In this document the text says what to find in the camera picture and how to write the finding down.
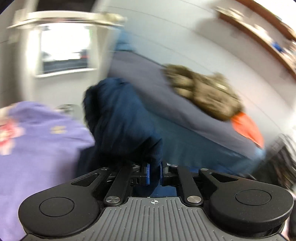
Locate purple patterned garment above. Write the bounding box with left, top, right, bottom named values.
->
left=0, top=101, right=96, bottom=241

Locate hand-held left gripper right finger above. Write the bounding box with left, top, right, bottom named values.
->
left=159, top=161, right=241, bottom=207

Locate orange towel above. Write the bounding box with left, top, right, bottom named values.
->
left=231, top=112, right=265, bottom=149

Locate grey and teal massage bed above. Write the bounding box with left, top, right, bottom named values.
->
left=107, top=30, right=266, bottom=178

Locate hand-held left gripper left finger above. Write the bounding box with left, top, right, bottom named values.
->
left=71, top=162, right=151, bottom=207

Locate navy blue fleece garment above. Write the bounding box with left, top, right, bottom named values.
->
left=77, top=77, right=164, bottom=198

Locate wooden wall shelf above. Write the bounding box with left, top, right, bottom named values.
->
left=215, top=0, right=296, bottom=78

